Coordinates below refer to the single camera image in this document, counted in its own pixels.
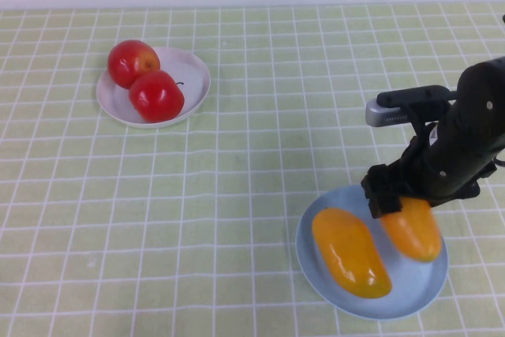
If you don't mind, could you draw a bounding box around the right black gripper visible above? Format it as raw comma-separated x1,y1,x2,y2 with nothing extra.
360,54,505,220

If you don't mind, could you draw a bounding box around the orange mango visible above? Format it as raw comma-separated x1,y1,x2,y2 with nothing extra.
380,197,443,263

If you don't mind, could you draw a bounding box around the red apple with dark stem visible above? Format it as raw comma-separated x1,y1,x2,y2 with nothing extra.
128,69,185,124

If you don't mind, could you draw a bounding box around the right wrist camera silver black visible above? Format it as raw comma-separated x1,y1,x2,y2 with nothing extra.
365,84,458,129

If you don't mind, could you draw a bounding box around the green checked tablecloth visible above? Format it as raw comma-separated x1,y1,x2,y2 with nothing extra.
0,2,505,337

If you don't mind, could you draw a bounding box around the light blue round plate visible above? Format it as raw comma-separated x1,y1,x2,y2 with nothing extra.
294,185,450,320

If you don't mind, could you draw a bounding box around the yellow mango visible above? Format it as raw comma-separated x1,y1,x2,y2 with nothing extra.
311,207,394,300

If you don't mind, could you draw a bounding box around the red apple with yellow blush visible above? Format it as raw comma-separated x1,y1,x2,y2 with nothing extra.
107,39,162,90

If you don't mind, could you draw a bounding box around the white round plate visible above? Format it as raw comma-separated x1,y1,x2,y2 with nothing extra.
95,46,212,129

